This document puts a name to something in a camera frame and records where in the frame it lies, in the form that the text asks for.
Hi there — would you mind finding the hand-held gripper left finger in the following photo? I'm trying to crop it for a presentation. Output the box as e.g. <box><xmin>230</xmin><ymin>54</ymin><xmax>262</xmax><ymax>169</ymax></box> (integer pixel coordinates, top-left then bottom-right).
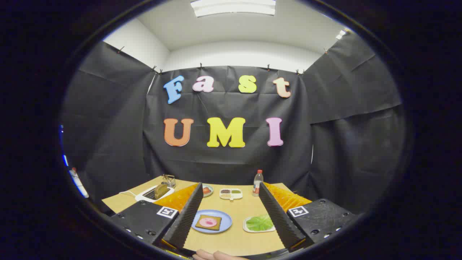
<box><xmin>108</xmin><ymin>182</ymin><xmax>204</xmax><ymax>253</ymax></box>

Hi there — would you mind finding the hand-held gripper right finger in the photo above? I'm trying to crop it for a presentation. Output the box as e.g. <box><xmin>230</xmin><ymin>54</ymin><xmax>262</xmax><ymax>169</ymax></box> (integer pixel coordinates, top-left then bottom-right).
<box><xmin>258</xmin><ymin>182</ymin><xmax>358</xmax><ymax>253</ymax></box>

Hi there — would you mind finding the green lettuce leaf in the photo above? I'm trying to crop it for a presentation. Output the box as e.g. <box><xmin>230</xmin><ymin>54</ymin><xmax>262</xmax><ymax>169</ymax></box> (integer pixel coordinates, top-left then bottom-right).
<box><xmin>246</xmin><ymin>213</ymin><xmax>274</xmax><ymax>231</ymax></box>

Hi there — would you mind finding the brown toasted bread slice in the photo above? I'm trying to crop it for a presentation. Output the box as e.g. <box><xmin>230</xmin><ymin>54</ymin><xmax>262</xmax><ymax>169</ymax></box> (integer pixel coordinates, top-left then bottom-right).
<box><xmin>154</xmin><ymin>183</ymin><xmax>169</xmax><ymax>200</ymax></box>

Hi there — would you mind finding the square bread slice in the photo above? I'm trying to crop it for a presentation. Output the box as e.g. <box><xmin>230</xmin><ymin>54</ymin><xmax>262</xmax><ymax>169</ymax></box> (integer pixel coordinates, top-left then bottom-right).
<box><xmin>195</xmin><ymin>214</ymin><xmax>222</xmax><ymax>231</ymax></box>

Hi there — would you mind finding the white square plate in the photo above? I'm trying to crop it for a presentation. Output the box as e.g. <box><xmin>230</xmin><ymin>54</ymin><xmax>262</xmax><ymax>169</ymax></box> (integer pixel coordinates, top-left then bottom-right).
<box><xmin>243</xmin><ymin>216</ymin><xmax>276</xmax><ymax>233</ymax></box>

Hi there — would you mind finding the blue plate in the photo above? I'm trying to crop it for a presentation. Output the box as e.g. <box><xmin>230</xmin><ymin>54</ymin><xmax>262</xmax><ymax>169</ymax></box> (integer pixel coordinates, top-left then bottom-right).
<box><xmin>191</xmin><ymin>209</ymin><xmax>232</xmax><ymax>234</ymax></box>

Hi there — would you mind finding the clear bottle red cap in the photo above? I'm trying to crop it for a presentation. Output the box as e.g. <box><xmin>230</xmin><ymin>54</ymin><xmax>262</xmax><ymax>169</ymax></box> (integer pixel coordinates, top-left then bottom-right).
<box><xmin>253</xmin><ymin>169</ymin><xmax>264</xmax><ymax>197</ymax></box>

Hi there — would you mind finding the white divided dish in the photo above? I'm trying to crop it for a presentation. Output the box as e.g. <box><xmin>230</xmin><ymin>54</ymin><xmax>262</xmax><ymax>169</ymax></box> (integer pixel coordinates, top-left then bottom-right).
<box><xmin>219</xmin><ymin>188</ymin><xmax>243</xmax><ymax>201</ymax></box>

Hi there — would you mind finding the white toaster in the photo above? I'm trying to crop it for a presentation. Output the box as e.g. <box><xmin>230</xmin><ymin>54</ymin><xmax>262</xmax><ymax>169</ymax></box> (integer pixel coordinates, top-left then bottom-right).
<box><xmin>135</xmin><ymin>184</ymin><xmax>175</xmax><ymax>203</ymax></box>

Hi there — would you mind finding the black backdrop cloth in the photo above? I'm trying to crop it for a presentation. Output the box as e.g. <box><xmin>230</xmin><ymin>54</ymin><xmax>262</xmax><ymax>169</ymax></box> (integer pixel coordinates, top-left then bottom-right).
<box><xmin>60</xmin><ymin>32</ymin><xmax>406</xmax><ymax>217</ymax></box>

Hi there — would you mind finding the long ceiling light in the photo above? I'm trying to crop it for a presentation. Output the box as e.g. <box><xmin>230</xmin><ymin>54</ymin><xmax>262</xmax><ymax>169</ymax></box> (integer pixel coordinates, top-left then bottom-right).
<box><xmin>191</xmin><ymin>0</ymin><xmax>276</xmax><ymax>18</ymax></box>

